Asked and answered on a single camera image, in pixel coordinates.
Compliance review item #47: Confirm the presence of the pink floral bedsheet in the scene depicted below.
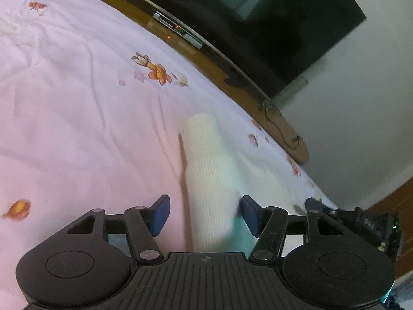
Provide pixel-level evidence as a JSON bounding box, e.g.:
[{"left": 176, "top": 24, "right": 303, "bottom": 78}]
[{"left": 0, "top": 0, "right": 339, "bottom": 310}]

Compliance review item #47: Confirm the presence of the silver set-top box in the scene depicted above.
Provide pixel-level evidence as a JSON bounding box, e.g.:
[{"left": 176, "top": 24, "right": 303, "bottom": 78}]
[{"left": 153, "top": 11, "right": 204, "bottom": 50}]

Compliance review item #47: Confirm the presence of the black television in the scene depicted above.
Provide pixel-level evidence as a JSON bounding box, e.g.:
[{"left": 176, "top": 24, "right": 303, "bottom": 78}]
[{"left": 97, "top": 0, "right": 368, "bottom": 100}]

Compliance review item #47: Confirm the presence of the black cable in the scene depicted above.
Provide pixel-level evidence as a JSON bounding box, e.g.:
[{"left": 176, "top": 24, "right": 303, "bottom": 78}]
[{"left": 258, "top": 98, "right": 302, "bottom": 151}]

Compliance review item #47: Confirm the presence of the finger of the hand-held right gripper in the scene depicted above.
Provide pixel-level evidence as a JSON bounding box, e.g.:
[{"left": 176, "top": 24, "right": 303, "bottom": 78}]
[{"left": 304, "top": 197, "right": 338, "bottom": 218}]

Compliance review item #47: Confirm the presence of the wooden television stand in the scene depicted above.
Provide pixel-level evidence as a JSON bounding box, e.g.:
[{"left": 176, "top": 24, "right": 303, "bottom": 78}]
[{"left": 35, "top": 0, "right": 310, "bottom": 166}]

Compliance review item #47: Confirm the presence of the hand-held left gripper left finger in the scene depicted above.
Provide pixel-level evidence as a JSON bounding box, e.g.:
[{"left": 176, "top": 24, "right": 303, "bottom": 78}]
[{"left": 66, "top": 195, "right": 172, "bottom": 266}]

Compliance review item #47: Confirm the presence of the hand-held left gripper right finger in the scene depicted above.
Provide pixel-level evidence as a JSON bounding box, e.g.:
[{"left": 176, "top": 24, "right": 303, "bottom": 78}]
[{"left": 240, "top": 195, "right": 348, "bottom": 264}]

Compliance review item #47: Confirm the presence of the white knit garment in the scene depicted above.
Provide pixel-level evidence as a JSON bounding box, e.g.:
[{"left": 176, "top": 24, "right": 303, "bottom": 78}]
[{"left": 179, "top": 113, "right": 307, "bottom": 253}]

